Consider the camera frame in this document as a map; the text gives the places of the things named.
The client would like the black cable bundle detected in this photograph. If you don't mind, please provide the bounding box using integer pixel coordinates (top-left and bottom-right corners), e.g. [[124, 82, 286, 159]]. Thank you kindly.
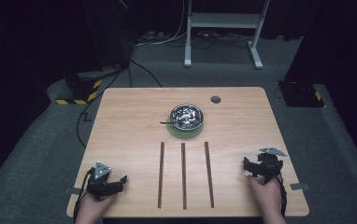
[[164, 30, 253, 50]]

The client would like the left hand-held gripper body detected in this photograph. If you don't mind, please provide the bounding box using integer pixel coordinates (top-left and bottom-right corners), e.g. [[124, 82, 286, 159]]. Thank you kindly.
[[85, 161, 120, 201]]

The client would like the black floor cable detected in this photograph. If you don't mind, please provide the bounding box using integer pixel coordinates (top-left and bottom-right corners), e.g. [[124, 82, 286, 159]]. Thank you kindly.
[[75, 58, 164, 149]]

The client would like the black equipment stand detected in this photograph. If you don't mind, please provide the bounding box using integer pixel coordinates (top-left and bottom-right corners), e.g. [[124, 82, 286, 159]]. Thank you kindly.
[[82, 0, 132, 72]]

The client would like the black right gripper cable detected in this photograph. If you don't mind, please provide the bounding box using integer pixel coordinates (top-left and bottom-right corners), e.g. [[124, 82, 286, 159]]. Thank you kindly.
[[274, 174, 289, 217]]

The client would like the brown wooden chopstick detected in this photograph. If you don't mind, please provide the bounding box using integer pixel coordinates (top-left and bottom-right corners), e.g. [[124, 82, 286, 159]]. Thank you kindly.
[[204, 141, 216, 209], [157, 141, 165, 209], [180, 142, 188, 210]]

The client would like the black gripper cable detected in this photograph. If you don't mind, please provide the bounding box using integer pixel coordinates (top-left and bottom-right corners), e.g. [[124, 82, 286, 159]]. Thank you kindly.
[[274, 174, 289, 217], [72, 167, 96, 224]]

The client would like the white metal stand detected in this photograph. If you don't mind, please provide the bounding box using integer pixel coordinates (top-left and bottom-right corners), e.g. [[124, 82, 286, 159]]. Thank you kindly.
[[183, 0, 271, 70]]

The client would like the person's left hand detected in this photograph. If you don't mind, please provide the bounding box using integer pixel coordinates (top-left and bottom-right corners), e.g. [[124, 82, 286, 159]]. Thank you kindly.
[[77, 190, 119, 222]]

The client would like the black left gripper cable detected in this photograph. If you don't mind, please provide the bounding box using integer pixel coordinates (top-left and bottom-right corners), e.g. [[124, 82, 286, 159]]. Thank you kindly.
[[72, 167, 96, 224]]

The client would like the shiny metal bowl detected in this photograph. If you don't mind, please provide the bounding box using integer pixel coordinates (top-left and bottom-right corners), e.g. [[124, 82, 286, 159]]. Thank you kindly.
[[169, 104, 205, 132]]

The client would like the power strip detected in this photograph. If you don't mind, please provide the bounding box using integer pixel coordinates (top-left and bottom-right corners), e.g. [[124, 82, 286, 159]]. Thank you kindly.
[[136, 30, 165, 44]]

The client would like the person's right hand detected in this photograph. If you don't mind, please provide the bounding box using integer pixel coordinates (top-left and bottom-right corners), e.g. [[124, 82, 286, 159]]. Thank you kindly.
[[247, 175, 284, 216]]

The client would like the black yellow striped box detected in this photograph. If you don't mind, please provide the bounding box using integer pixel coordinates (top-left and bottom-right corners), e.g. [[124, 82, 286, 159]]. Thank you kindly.
[[55, 72, 103, 106]]

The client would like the white floor cable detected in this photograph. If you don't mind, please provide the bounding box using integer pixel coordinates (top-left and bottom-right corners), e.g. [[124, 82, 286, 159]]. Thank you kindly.
[[133, 0, 190, 49]]

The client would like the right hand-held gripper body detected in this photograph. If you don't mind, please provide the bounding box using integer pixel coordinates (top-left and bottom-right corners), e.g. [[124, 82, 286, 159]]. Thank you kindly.
[[253, 147, 288, 185]]

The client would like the grey tape piece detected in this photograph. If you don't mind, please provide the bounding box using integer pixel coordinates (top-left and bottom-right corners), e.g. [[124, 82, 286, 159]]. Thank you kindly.
[[64, 187, 83, 196], [290, 182, 310, 191]]

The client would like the black box with yellow stripe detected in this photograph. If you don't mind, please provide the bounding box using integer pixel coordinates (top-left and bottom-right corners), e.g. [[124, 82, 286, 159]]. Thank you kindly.
[[277, 80, 327, 109]]

